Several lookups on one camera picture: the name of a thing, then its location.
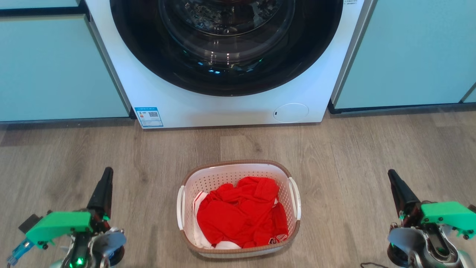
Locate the blue white energy label sticker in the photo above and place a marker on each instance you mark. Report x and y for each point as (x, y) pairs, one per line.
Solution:
(148, 117)

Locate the black round glass washer door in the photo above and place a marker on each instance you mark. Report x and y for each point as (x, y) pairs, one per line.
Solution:
(148, 56)

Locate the white perforated laundry basket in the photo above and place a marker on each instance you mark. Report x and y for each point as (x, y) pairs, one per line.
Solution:
(238, 166)

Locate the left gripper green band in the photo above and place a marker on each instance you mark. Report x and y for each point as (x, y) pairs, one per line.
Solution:
(55, 225)

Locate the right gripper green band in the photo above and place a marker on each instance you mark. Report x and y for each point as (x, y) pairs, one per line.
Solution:
(446, 216)

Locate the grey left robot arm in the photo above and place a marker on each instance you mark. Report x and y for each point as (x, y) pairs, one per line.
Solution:
(100, 247)

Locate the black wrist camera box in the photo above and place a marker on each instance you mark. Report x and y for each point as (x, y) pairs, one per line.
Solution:
(29, 223)

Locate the tall pale green cabinet door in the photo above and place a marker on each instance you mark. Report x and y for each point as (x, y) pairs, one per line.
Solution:
(409, 56)

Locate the round white filter cover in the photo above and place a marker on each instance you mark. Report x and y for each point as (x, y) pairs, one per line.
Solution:
(290, 112)

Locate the pale green cabinet drawer front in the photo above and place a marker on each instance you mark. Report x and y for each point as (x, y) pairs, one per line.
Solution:
(37, 3)

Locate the white front-load washing machine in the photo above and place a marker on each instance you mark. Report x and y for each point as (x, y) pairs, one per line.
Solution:
(223, 111)

